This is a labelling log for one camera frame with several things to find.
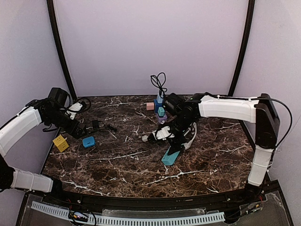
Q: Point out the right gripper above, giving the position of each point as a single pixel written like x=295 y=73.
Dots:
x=175 y=140

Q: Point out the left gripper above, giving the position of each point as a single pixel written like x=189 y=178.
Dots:
x=78 y=129

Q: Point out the teal power strip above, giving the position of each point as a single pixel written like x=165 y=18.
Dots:
x=171 y=156

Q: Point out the yellow cube socket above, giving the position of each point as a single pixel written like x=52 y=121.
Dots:
x=61 y=143

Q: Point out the blue square adapter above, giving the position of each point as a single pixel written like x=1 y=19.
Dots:
x=88 y=142

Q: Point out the purple power strip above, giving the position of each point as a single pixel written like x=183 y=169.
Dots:
x=162 y=117

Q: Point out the teal charger plug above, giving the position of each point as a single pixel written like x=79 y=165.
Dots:
x=161 y=112

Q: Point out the dark blue cube socket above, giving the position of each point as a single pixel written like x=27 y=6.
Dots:
x=157 y=105

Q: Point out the pink charger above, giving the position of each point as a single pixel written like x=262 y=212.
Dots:
x=150 y=106

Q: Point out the light blue charger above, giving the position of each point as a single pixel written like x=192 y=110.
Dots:
x=159 y=99

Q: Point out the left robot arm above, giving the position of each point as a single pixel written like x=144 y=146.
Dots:
x=16 y=134

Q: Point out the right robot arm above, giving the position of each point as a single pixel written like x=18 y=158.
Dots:
x=260 y=111

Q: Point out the black charger with cable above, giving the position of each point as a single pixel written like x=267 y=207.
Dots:
x=100 y=125

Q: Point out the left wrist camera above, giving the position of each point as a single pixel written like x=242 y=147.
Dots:
x=59 y=95

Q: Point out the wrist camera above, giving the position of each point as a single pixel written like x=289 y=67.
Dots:
x=59 y=95
x=173 y=103

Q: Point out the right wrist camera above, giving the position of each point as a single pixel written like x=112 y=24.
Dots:
x=173 y=103

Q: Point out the white slotted cable duct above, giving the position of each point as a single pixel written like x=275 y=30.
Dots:
x=129 y=218

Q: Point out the left black frame post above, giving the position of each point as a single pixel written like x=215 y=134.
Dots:
x=59 y=48

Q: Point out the black frame post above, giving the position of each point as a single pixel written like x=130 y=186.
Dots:
x=243 y=47
x=59 y=48

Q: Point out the right black frame post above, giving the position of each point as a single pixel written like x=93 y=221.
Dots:
x=243 y=47

